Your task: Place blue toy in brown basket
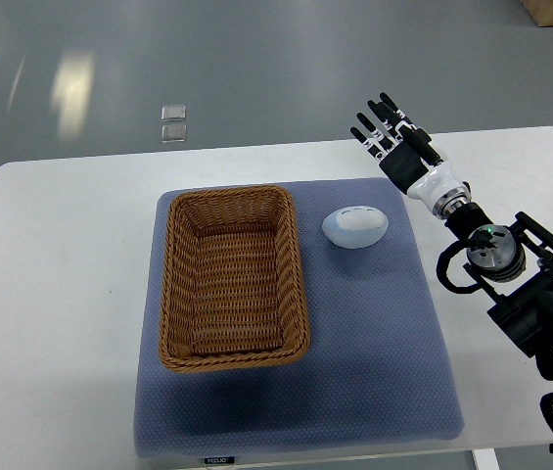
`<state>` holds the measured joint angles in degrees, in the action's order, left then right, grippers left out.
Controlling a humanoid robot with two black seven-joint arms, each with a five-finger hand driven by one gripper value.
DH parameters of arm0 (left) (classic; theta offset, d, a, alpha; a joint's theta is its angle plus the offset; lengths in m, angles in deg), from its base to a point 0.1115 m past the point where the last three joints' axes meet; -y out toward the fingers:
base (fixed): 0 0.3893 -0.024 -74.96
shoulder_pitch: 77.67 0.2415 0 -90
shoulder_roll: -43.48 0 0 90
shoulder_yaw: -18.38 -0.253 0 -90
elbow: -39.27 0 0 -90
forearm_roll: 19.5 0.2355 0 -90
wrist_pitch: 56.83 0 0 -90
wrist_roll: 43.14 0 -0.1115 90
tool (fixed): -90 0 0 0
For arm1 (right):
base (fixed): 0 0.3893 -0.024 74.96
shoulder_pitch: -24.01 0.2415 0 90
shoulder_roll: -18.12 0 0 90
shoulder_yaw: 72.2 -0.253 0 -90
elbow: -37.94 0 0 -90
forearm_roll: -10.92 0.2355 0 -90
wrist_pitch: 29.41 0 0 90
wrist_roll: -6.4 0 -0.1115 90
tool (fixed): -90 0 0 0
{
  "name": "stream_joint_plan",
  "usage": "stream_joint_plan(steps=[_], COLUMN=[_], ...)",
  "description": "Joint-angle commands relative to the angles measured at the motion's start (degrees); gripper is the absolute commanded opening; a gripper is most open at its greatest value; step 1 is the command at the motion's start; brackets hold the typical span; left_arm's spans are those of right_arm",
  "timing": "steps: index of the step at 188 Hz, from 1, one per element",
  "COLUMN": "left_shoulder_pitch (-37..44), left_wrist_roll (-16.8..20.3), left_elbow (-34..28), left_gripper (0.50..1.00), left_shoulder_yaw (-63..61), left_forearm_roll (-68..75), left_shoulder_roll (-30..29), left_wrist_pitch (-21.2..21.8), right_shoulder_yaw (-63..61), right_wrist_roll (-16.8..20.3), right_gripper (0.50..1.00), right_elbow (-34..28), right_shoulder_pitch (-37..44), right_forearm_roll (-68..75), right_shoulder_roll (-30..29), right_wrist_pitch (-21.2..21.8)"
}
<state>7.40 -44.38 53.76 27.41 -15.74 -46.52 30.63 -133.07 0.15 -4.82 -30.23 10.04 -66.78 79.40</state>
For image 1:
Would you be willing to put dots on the lower metal floor plate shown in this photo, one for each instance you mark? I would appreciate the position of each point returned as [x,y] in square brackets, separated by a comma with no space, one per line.
[176,132]

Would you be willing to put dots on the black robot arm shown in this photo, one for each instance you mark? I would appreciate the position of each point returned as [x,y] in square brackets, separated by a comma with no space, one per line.
[512,264]

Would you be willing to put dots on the blue quilted mat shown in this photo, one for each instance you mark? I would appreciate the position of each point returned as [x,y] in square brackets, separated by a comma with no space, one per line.
[376,372]

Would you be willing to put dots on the metal floor plate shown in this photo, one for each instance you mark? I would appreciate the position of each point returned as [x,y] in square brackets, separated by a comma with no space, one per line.
[176,132]
[175,112]

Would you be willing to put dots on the brown wicker basket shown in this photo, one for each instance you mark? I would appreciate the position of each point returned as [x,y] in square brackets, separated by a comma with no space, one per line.
[232,290]

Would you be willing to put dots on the white table leg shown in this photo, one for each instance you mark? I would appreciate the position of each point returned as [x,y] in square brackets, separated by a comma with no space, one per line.
[485,459]

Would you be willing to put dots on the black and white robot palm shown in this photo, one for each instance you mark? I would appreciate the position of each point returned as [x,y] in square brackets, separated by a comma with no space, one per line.
[432,183]

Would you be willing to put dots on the blue and white plush toy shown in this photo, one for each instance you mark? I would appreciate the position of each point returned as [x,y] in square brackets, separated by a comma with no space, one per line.
[355,227]

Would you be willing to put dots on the upper metal floor plate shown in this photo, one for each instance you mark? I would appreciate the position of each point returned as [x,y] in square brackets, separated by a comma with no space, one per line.
[175,112]

